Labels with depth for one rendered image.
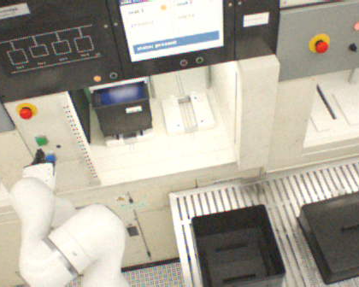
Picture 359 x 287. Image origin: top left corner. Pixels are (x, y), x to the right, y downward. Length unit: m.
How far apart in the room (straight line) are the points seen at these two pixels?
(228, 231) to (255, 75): 0.65
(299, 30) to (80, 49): 0.66
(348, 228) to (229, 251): 0.44
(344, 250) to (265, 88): 0.64
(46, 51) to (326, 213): 1.13
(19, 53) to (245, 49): 0.67
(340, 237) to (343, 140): 0.46
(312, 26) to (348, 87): 0.80
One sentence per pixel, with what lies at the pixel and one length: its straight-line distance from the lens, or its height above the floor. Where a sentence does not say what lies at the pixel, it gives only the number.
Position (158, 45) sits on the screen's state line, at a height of 1.51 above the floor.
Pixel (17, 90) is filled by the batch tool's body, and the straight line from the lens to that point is 1.37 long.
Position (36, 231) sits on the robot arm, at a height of 1.54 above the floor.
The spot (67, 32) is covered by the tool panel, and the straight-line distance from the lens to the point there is 1.22.
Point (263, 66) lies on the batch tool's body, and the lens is 1.34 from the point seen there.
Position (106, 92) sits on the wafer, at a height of 1.06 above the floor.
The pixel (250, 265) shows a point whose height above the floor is 0.77.
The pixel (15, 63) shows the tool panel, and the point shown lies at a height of 1.54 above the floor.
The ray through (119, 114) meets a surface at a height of 1.06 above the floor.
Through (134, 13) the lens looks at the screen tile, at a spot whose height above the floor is 1.63.
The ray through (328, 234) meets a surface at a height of 0.86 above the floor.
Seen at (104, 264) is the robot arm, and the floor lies 1.44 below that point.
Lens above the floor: 2.27
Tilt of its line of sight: 50 degrees down
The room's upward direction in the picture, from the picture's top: 8 degrees counter-clockwise
